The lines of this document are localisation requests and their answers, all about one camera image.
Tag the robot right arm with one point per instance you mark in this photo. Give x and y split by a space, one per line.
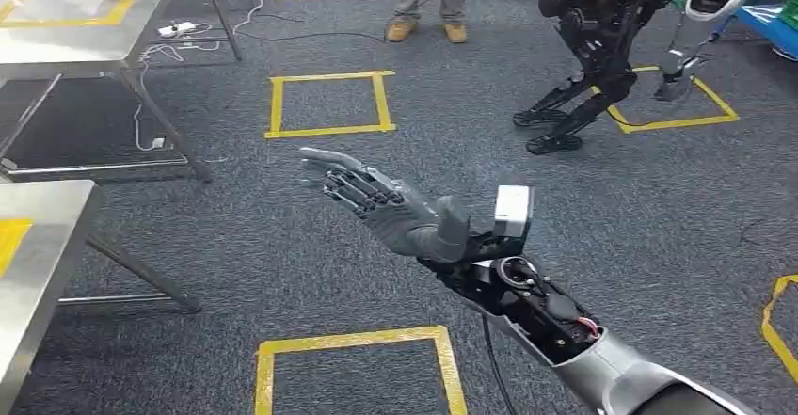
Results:
592 350

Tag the humanoid robot grey hand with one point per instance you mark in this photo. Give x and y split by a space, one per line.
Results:
676 82

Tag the dark metal table frame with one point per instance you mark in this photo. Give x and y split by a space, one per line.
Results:
221 19

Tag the humanoid robot silver arm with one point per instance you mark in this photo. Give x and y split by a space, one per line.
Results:
692 32

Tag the yellow table tape outline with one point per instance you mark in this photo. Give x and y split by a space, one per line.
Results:
118 13

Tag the white power adapter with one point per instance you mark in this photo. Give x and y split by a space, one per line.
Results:
158 143

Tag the tan work shoe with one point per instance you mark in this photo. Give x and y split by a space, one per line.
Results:
400 29
456 32

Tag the steel work table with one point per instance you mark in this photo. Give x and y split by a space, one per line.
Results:
37 262
75 44

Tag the black-legged humanoid robot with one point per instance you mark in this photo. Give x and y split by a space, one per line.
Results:
592 19

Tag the yellow table tape strip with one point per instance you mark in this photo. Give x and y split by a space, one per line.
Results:
11 244

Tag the white power strip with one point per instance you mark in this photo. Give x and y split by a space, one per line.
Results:
176 29

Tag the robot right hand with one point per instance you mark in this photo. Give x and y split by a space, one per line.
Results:
399 219

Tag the yellow floor tape square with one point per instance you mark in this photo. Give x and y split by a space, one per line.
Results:
349 340
673 123
773 331
327 130

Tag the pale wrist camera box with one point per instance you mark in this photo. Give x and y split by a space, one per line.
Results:
511 212

